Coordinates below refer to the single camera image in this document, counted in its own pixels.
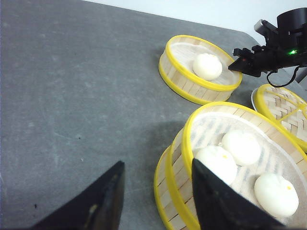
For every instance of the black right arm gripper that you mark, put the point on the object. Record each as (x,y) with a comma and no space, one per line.
(271,57)

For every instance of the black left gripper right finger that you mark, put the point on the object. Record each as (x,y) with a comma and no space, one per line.
(219,207)

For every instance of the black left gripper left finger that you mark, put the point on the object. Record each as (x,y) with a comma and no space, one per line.
(98,207)

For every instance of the bamboo steamer basket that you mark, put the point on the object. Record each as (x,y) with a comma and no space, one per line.
(270,129)
(187,84)
(173,190)

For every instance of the bamboo steamer lid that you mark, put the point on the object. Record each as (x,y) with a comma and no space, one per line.
(286,109)

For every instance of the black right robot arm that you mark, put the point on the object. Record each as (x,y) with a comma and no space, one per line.
(291,25)

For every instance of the white plate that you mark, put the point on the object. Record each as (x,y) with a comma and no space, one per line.
(252,98)

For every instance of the single white bun right steamer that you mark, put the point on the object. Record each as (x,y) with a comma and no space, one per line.
(207,66)

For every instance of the white cloth liner right steamer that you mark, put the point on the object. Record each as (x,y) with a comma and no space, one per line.
(185,54)

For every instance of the white cloth liner steamer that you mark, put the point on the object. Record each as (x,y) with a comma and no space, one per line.
(185,54)
(209,128)

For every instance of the white cloth liner left steamer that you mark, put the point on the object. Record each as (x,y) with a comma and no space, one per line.
(209,128)

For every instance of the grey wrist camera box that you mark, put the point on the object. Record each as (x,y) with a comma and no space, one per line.
(264,27)

